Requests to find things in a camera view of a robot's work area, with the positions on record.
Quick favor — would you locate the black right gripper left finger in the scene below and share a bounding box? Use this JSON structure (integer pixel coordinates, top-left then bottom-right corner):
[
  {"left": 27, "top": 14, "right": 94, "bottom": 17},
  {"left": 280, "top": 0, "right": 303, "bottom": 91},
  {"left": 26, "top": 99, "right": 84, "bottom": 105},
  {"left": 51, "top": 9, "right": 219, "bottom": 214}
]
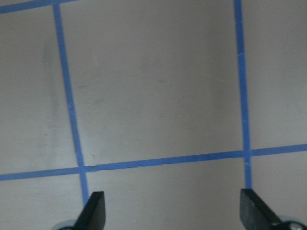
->
[{"left": 73, "top": 191, "right": 106, "bottom": 230}]

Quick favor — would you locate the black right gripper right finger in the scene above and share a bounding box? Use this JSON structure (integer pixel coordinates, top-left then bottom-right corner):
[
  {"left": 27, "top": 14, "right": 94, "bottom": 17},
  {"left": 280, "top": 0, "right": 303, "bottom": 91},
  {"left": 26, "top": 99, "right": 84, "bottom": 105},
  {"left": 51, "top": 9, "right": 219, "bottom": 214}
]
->
[{"left": 239, "top": 189, "right": 284, "bottom": 230}]

